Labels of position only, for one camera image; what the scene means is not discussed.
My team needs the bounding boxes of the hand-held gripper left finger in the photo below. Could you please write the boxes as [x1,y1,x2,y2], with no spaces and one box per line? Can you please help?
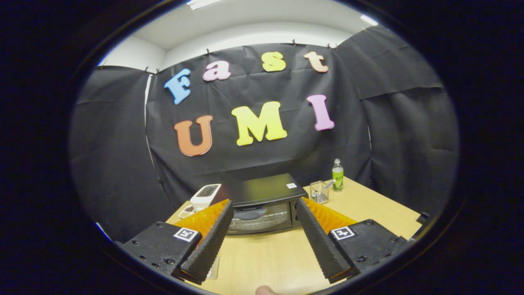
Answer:
[117,200,235,286]

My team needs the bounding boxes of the white appliance with display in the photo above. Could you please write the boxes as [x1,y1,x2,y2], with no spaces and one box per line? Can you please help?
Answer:
[190,184,222,211]

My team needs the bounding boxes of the row of small cloth clips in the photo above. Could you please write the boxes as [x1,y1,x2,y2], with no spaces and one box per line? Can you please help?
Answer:
[98,27,367,76]

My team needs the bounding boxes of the clear glass cup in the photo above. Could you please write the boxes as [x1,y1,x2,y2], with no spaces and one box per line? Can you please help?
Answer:
[309,180,330,204]

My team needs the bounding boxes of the green drink bottle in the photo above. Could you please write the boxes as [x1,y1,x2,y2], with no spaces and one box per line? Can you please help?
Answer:
[332,159,344,192]

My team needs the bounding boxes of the black toaster oven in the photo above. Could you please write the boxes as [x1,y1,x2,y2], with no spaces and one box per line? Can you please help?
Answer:
[223,173,308,235]

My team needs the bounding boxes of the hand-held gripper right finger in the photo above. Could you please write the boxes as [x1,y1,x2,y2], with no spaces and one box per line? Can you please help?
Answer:
[296,197,412,284]

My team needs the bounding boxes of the long ceiling light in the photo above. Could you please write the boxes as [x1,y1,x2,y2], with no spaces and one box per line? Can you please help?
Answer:
[186,0,224,11]

